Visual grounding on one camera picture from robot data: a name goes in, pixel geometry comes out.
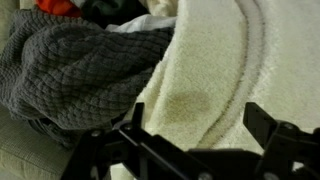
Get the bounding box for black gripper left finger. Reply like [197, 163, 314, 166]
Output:
[61, 101, 215, 180]

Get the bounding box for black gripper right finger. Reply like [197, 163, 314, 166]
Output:
[242, 101, 320, 180]

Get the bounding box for cream white terry towel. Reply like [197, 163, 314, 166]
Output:
[109, 0, 320, 180]

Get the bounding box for grey waffle knit blanket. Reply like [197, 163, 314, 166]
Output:
[0, 7, 175, 150]

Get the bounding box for white shirt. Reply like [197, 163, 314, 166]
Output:
[105, 13, 178, 35]

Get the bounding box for dark green garment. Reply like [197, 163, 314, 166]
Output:
[80, 0, 150, 28]

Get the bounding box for orange red cloth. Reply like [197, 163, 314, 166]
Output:
[34, 0, 83, 19]

